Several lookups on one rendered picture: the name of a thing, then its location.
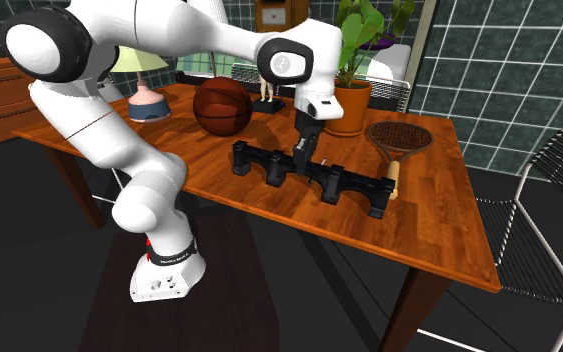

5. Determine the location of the brown basketball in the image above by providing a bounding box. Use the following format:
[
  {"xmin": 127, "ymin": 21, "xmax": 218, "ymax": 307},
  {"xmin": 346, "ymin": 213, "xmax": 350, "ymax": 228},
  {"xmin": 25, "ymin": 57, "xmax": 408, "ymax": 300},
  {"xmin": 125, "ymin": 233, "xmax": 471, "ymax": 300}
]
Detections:
[{"xmin": 192, "ymin": 76, "xmax": 254, "ymax": 138}]

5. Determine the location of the dark robot stand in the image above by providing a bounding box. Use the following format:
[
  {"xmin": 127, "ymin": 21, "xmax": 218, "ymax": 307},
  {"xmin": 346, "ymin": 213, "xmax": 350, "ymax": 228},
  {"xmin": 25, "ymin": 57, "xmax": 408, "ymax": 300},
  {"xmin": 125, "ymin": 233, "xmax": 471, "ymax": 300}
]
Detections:
[{"xmin": 77, "ymin": 209, "xmax": 282, "ymax": 352}]

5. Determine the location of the wooden table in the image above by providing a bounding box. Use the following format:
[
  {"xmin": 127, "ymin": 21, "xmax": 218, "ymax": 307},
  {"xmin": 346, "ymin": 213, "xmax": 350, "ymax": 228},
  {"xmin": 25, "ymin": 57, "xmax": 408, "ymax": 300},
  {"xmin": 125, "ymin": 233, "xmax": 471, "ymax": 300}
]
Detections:
[{"xmin": 11, "ymin": 82, "xmax": 503, "ymax": 352}]

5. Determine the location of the table lamp with pink base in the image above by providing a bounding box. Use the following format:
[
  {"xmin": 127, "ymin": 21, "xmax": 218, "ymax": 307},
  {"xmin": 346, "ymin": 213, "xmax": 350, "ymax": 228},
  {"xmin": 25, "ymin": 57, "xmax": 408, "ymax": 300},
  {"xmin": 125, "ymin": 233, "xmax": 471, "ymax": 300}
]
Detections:
[{"xmin": 109, "ymin": 45, "xmax": 173, "ymax": 124}]

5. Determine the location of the brown tennis racket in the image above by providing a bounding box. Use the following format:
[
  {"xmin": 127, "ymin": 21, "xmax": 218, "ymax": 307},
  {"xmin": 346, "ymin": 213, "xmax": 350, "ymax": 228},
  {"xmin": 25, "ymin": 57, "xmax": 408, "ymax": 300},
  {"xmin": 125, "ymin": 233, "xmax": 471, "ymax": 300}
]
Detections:
[{"xmin": 364, "ymin": 120, "xmax": 434, "ymax": 201}]

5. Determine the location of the small figure on black base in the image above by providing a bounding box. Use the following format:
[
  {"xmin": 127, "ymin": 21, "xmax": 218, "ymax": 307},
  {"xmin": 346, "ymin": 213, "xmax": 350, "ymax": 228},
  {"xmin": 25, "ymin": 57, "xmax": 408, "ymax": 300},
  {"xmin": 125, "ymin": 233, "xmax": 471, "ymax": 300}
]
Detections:
[{"xmin": 252, "ymin": 73, "xmax": 287, "ymax": 116}]

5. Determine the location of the green plant in orange pot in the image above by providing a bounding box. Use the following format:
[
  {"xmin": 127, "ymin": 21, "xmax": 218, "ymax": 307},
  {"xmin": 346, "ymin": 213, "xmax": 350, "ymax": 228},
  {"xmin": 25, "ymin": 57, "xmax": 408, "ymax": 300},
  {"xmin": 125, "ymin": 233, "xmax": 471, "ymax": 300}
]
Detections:
[{"xmin": 323, "ymin": 0, "xmax": 417, "ymax": 138}]

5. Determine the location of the wooden wall cabinet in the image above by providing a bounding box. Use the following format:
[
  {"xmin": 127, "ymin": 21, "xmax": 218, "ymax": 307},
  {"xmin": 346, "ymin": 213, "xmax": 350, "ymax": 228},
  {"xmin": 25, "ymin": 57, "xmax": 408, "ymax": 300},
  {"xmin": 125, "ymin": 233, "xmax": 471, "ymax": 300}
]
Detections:
[{"xmin": 253, "ymin": 0, "xmax": 311, "ymax": 34}]

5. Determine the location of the white wire chair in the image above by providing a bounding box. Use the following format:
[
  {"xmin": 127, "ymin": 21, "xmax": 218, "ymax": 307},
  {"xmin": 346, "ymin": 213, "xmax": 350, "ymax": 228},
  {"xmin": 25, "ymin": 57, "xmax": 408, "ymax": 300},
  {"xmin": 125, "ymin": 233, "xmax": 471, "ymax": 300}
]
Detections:
[
  {"xmin": 416, "ymin": 124, "xmax": 563, "ymax": 352},
  {"xmin": 231, "ymin": 63, "xmax": 264, "ymax": 85},
  {"xmin": 356, "ymin": 74, "xmax": 412, "ymax": 114}
]

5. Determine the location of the black arched rack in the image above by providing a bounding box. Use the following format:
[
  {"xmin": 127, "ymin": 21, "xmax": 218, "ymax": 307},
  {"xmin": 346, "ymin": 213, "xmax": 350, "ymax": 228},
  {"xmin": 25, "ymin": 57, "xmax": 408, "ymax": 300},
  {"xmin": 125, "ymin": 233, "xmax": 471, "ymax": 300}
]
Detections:
[{"xmin": 231, "ymin": 139, "xmax": 397, "ymax": 221}]

